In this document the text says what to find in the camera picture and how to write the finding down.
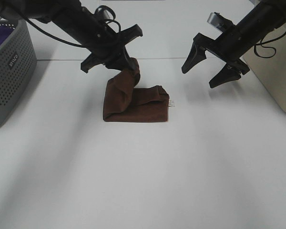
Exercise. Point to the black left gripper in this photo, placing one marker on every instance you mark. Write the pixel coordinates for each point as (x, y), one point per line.
(115, 54)

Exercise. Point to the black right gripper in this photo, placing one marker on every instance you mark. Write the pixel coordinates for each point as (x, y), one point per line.
(229, 47)

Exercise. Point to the brown towel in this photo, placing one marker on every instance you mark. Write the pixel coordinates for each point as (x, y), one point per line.
(123, 102)

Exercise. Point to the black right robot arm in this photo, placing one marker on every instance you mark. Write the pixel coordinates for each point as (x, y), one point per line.
(266, 16)

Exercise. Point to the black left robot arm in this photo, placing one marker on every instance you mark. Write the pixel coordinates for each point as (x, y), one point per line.
(91, 30)

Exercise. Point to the beige storage bin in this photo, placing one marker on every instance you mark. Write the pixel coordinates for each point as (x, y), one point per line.
(268, 62)

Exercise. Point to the grey perforated basket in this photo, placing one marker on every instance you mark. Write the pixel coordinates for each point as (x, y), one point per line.
(17, 65)

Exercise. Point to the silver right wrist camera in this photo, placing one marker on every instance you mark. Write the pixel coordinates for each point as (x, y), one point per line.
(219, 22)

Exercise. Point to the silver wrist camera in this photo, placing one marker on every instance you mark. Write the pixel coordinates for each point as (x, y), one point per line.
(219, 22)
(102, 14)

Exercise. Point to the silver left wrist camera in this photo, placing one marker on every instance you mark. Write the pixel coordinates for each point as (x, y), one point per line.
(102, 14)

